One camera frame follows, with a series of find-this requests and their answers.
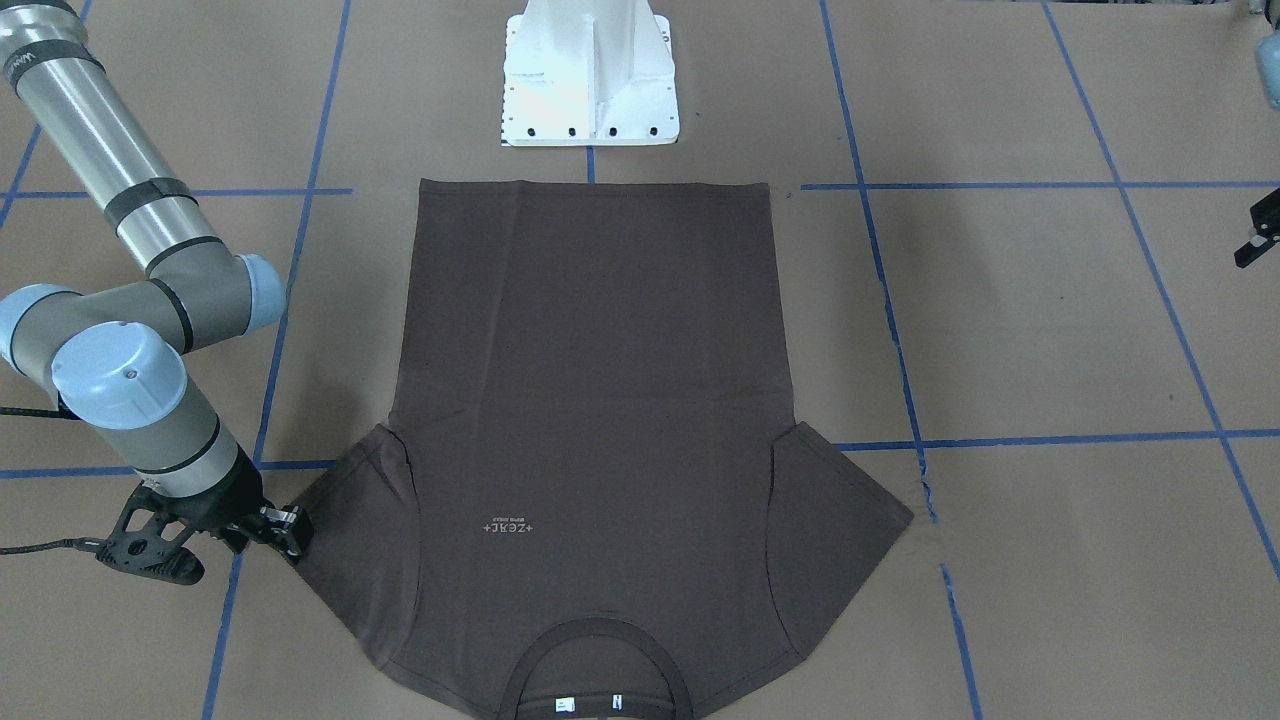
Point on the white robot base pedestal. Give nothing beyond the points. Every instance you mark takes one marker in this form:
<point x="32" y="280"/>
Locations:
<point x="589" y="73"/>

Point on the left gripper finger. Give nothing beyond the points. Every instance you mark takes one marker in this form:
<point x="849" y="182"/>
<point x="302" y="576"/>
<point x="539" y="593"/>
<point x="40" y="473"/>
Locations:
<point x="1264" y="228"/>

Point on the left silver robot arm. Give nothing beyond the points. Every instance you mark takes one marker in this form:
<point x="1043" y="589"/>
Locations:
<point x="1266" y="53"/>

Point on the dark brown t-shirt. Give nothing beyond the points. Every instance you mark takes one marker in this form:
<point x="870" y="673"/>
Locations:
<point x="592" y="497"/>

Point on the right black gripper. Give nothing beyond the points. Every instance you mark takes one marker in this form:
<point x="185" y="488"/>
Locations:
<point x="232" y="497"/>

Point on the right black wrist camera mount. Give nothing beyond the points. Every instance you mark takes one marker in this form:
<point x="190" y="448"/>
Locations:
<point x="149" y="541"/>

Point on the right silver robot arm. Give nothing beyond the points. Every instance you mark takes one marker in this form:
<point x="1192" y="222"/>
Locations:
<point x="114" y="359"/>

